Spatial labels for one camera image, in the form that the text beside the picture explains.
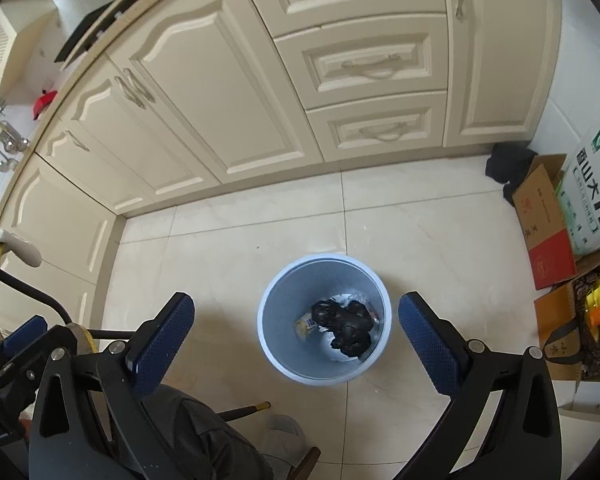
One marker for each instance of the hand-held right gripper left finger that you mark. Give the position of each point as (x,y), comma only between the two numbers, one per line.
(162,345)

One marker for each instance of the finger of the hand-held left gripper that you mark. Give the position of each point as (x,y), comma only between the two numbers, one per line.
(25,332)

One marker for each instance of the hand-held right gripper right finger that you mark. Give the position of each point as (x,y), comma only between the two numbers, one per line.
(427,345)

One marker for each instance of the light blue trash bin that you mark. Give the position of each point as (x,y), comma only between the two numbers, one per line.
(287,310)

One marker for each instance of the black curved metal tube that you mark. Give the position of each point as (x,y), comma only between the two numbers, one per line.
(35,292)

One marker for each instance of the black plastic bag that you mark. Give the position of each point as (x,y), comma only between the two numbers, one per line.
(347,330)

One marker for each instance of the white capped yellow pole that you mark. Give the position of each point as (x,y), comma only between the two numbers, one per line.
(15,250)

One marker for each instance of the person's grey trouser leg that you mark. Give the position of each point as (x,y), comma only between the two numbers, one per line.
(205,435)

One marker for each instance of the black metal chair leg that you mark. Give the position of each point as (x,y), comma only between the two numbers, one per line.
(242,410)

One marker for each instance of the yellow snack wrapper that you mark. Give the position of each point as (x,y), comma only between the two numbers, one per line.
(305,326)

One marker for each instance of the plain brown cardboard box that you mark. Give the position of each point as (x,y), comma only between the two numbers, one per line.
(555,320)

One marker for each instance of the grey slipper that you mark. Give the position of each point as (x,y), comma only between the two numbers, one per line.
(285,435)

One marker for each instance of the red printed cardboard box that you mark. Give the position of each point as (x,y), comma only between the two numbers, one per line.
(540,220)

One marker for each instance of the wooden chair leg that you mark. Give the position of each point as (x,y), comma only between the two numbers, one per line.
(305,462)

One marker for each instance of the black cloth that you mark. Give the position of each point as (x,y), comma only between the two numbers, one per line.
(510,167)

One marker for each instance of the white rice bag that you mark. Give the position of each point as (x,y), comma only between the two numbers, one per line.
(592,195)

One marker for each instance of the red pot lid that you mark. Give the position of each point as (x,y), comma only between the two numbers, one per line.
(44,104)

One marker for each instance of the row of cream base cabinet doors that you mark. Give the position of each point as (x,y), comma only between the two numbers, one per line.
(205,85)

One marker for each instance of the cream lattice wall cabinet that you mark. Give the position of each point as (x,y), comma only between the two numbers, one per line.
(25,35)

